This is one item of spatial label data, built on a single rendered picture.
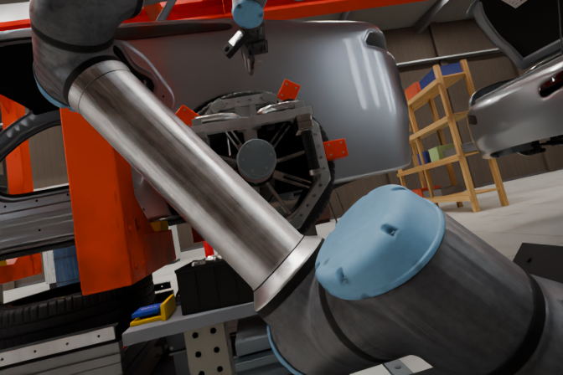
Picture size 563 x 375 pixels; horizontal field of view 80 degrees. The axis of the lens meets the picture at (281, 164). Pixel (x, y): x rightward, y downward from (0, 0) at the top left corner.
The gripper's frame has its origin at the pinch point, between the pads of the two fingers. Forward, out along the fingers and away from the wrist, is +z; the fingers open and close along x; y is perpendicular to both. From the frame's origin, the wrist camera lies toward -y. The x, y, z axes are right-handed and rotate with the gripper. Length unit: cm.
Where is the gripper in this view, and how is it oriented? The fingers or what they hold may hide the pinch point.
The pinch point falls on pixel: (249, 73)
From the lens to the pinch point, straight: 137.9
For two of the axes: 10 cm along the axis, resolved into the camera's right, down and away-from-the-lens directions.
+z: 0.2, 6.2, 7.8
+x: -5.0, -6.7, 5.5
